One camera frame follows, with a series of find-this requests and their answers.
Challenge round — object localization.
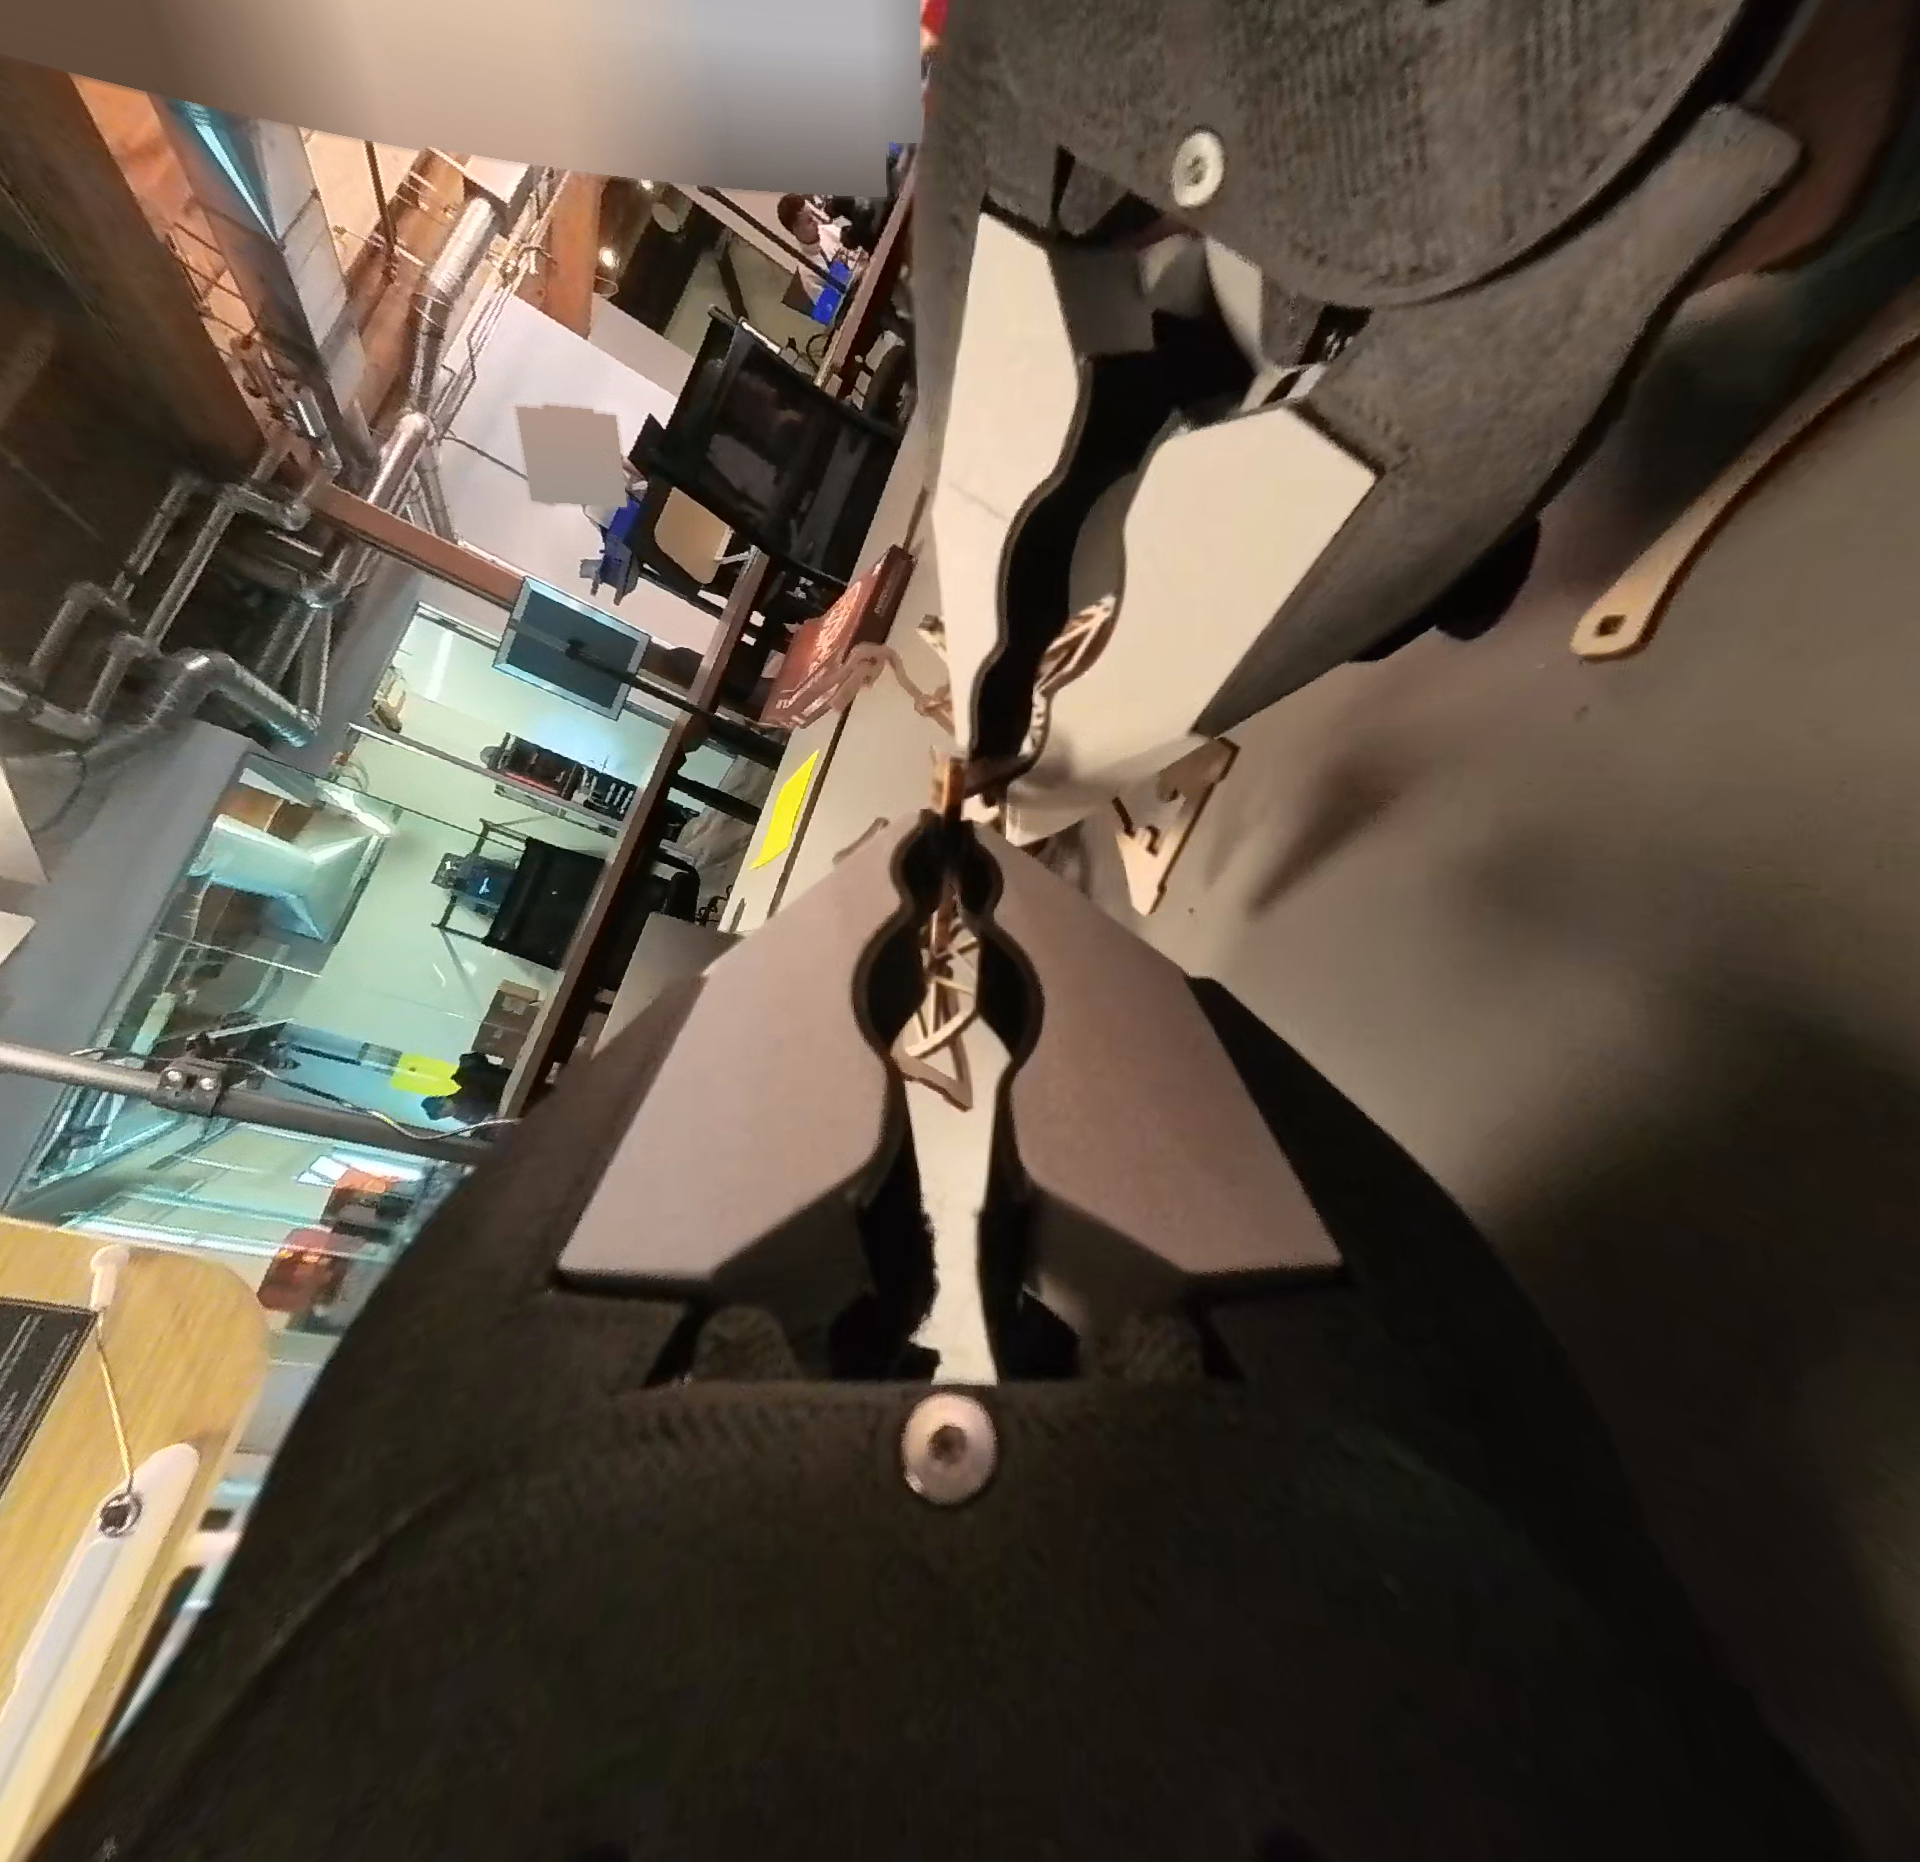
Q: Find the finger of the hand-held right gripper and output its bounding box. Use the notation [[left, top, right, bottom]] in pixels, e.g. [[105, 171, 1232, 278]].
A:
[[1000, 394, 1383, 848], [909, 199, 1119, 783]]

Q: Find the black pole with clamp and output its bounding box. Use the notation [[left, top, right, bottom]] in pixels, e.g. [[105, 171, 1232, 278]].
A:
[[0, 1037, 496, 1152]]

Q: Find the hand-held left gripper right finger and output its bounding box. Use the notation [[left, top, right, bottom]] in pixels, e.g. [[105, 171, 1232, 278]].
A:
[[973, 823, 1346, 1289]]

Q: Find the black framed cart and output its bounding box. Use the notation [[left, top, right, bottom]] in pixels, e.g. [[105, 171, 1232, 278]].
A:
[[630, 315, 907, 562]]

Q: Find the metal exhaust hood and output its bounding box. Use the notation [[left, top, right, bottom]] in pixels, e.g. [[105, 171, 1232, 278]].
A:
[[187, 802, 391, 950]]

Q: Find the dark red printed box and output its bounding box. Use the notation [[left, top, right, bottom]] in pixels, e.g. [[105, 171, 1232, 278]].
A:
[[756, 543, 921, 733]]

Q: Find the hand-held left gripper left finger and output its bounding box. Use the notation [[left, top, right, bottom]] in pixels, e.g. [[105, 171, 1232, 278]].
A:
[[557, 823, 931, 1289]]

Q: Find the tan chair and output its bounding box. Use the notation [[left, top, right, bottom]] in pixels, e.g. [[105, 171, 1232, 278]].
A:
[[652, 487, 746, 585]]

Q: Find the long curved wooden strip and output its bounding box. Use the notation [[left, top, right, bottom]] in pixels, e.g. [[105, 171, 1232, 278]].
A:
[[1568, 287, 1920, 667]]

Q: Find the wooden topped white stand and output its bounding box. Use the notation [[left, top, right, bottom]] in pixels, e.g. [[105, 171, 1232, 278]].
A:
[[0, 1216, 275, 1851]]

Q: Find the monitor on stand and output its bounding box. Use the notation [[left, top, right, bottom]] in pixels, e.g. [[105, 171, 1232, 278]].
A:
[[493, 580, 654, 719]]

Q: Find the brown wooden column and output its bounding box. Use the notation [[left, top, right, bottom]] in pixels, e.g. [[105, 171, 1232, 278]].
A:
[[294, 472, 722, 725]]

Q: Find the metal ventilation duct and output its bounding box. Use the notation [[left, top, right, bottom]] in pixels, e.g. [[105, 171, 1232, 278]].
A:
[[359, 198, 496, 580]]

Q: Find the yellow sticky note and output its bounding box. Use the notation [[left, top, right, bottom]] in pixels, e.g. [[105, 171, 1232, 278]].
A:
[[756, 746, 823, 869]]

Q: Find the orange printer enclosure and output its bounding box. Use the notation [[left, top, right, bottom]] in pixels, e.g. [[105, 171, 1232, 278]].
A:
[[265, 1230, 379, 1312]]

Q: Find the wooden bicycle model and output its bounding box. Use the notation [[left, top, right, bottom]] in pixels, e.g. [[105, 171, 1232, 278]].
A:
[[857, 593, 1126, 1116]]

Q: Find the triangular wooden model part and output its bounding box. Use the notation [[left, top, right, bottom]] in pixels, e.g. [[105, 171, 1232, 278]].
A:
[[1112, 737, 1242, 921]]

